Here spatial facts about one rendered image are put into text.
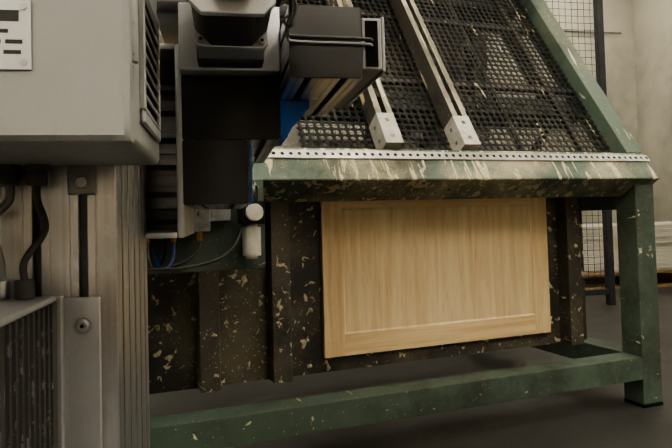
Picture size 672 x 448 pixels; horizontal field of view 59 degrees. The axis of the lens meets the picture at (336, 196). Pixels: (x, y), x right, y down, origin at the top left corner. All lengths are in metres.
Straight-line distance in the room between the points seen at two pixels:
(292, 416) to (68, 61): 1.41
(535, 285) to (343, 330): 0.78
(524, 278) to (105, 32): 2.02
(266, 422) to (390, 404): 0.37
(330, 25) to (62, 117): 0.38
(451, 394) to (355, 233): 0.58
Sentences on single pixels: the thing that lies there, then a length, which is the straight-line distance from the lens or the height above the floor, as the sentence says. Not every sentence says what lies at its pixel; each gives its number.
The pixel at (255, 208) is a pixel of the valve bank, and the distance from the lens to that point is 1.54.
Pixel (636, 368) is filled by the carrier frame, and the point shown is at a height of 0.14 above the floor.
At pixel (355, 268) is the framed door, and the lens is 1.99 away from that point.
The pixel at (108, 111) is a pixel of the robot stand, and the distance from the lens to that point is 0.47.
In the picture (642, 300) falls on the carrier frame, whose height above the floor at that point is 0.38.
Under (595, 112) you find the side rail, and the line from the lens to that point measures 2.54.
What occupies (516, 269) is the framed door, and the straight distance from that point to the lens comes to 2.31.
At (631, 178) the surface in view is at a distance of 2.33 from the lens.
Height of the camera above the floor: 0.70
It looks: 2 degrees up
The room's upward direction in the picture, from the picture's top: 2 degrees counter-clockwise
